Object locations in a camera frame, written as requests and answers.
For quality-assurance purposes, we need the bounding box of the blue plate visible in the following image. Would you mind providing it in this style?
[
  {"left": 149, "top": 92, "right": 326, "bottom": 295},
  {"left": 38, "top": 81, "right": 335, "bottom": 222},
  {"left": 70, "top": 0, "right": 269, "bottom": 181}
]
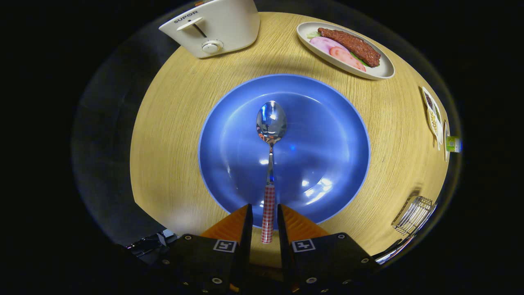
[{"left": 198, "top": 73, "right": 371, "bottom": 230}]

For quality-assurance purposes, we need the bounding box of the round beige plate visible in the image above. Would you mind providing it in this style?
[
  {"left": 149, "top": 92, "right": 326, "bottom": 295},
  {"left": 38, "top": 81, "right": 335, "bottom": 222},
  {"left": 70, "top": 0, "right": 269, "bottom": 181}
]
[{"left": 296, "top": 22, "right": 396, "bottom": 80}]

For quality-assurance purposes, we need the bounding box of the spoon with red checked handle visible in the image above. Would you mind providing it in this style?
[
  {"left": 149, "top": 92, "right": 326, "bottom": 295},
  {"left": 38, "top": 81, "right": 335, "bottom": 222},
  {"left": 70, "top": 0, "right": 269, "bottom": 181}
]
[{"left": 256, "top": 100, "right": 288, "bottom": 244}]

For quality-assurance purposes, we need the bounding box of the metal wire cutlery holder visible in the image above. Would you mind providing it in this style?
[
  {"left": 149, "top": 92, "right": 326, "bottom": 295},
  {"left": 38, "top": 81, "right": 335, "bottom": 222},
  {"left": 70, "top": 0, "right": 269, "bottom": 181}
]
[{"left": 391, "top": 196, "right": 438, "bottom": 236}]

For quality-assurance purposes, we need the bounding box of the white toaster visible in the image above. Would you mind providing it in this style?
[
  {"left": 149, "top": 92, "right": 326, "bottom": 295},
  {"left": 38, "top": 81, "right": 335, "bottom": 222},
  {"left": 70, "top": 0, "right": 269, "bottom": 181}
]
[{"left": 158, "top": 0, "right": 261, "bottom": 59}]

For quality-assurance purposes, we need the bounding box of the white divided tray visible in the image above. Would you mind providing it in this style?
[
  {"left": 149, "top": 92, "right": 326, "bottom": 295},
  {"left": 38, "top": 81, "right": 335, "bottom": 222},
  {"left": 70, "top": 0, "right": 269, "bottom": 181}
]
[{"left": 421, "top": 86, "right": 444, "bottom": 150}]

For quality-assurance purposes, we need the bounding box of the green lettuce leaf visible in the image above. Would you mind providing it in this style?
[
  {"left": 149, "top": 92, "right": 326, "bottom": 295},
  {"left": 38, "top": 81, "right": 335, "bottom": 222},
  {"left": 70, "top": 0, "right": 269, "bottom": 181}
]
[{"left": 307, "top": 31, "right": 380, "bottom": 68}]

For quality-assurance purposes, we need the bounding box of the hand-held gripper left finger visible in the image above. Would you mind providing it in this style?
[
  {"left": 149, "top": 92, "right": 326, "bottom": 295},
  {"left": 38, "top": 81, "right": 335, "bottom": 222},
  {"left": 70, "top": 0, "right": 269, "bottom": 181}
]
[{"left": 162, "top": 204, "right": 253, "bottom": 293}]

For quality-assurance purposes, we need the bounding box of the white square coaster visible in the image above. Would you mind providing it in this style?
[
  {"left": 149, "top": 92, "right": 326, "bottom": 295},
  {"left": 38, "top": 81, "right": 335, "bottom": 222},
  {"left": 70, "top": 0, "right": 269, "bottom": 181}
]
[{"left": 443, "top": 120, "right": 451, "bottom": 162}]

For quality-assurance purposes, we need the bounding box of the reddish pink ham slice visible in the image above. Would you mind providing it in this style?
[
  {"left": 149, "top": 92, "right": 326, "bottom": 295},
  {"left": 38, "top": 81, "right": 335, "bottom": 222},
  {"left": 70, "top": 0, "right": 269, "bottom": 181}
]
[{"left": 329, "top": 46, "right": 367, "bottom": 73}]

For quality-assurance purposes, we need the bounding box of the pale pink ham slice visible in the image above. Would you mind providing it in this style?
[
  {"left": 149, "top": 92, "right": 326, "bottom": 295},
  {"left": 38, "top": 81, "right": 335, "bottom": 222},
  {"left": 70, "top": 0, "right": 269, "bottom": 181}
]
[{"left": 309, "top": 36, "right": 348, "bottom": 56}]

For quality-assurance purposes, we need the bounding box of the brown meat steak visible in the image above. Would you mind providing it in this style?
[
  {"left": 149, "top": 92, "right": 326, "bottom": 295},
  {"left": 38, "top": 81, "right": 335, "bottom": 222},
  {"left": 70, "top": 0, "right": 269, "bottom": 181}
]
[{"left": 318, "top": 27, "right": 381, "bottom": 68}]

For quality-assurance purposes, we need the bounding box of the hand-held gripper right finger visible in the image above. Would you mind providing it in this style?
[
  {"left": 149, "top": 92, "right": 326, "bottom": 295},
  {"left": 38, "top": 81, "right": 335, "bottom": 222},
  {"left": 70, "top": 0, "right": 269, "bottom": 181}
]
[{"left": 277, "top": 204, "right": 379, "bottom": 293}]

